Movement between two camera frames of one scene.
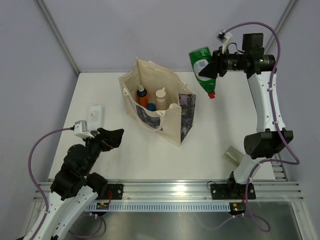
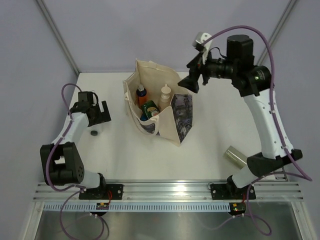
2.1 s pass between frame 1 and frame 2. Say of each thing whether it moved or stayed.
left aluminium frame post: stayed
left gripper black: moved
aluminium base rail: stayed
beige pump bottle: moved
